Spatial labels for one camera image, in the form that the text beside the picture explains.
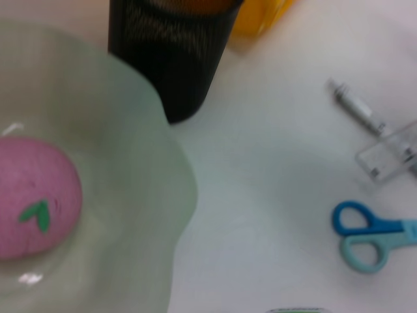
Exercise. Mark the clear water bottle green label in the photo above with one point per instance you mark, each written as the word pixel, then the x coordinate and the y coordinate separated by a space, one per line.
pixel 293 310

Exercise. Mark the pink toy peach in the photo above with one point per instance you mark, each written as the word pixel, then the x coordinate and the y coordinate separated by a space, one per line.
pixel 32 182

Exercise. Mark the silver pen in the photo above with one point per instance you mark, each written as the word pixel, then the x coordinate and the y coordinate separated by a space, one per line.
pixel 355 106

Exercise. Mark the transparent plastic ruler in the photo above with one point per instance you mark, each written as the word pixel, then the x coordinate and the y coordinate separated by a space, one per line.
pixel 381 159

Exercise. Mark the green glass fruit plate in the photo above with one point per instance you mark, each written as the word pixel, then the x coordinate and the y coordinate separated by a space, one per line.
pixel 130 195

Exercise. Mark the black mesh pen holder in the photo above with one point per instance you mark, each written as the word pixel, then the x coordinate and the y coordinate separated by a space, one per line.
pixel 176 58

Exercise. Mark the yellow plastic bin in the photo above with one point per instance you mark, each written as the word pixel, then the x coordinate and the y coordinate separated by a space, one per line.
pixel 254 18

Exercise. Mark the blue scissors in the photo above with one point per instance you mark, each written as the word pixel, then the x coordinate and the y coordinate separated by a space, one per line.
pixel 368 225

